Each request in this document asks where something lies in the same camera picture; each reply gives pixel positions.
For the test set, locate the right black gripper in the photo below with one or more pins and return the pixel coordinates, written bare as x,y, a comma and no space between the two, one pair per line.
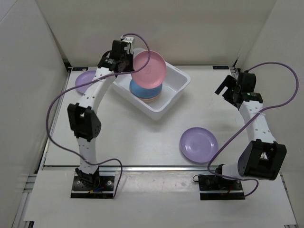
230,82

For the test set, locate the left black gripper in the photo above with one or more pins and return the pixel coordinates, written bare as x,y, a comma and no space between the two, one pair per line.
130,55

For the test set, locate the purple plate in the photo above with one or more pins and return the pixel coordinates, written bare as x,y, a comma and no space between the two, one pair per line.
198,145
83,78

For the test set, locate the blue plate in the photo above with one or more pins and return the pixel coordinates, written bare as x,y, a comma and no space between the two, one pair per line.
143,92
142,97

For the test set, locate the orange yellow plate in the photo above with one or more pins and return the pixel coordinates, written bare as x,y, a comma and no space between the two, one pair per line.
151,97

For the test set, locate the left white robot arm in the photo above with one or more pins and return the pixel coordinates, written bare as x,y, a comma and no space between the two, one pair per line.
83,115

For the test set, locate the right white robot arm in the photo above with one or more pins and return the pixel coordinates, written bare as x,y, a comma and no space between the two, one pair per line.
230,171

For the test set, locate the white plastic bin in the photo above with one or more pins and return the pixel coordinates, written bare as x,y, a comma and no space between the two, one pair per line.
175,81

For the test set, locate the black logo sticker right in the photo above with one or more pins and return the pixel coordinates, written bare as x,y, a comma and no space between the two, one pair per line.
220,67

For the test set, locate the white table board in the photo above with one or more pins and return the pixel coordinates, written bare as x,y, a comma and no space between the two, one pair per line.
136,140

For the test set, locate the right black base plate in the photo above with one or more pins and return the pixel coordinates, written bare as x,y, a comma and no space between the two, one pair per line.
217,188

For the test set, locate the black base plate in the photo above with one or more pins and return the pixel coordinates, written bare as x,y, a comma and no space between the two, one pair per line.
217,188
103,190

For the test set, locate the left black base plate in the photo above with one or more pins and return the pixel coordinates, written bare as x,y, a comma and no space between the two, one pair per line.
103,190

